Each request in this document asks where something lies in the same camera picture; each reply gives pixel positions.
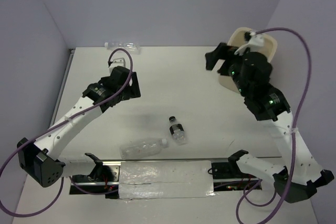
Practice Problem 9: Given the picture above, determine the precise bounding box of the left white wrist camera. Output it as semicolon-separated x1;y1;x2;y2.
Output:
108;57;126;73

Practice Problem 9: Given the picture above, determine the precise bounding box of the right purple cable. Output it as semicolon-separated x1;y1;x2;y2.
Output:
214;27;313;224

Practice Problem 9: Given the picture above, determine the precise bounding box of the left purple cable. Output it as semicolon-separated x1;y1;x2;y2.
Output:
0;48;133;216

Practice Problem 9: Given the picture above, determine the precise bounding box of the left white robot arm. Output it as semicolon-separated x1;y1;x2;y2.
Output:
17;66;141;188

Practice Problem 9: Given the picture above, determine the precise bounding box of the small black label bottle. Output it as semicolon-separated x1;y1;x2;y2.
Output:
169;116;187;145

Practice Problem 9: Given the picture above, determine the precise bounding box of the clear bottle at back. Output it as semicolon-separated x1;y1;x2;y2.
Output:
104;41;141;55

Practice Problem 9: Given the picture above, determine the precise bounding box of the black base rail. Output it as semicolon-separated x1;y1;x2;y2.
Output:
69;158;258;199

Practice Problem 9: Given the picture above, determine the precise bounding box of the beige plastic bin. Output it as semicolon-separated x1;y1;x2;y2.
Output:
218;27;278;93

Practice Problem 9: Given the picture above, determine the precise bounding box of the large clear front bottle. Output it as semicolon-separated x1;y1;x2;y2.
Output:
120;138;169;160

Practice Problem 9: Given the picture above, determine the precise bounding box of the purple cable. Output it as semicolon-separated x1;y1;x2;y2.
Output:
0;48;133;216
214;27;313;224

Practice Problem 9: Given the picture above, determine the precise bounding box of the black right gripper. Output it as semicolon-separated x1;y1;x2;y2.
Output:
202;41;247;94

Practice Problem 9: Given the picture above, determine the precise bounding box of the white foil cover sheet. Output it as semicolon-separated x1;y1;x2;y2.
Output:
119;161;215;199

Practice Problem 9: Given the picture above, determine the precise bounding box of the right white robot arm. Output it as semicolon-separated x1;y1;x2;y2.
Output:
205;42;334;203

